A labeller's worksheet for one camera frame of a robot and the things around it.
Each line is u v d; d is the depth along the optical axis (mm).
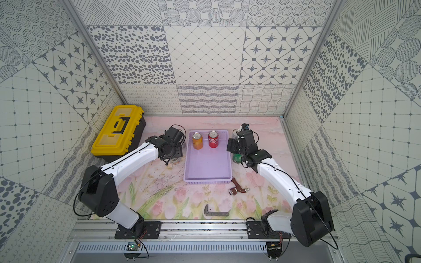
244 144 625
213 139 954
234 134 933
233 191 830
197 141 958
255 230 731
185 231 760
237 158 910
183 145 746
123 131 897
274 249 728
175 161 892
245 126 731
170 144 685
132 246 715
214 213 781
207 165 963
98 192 433
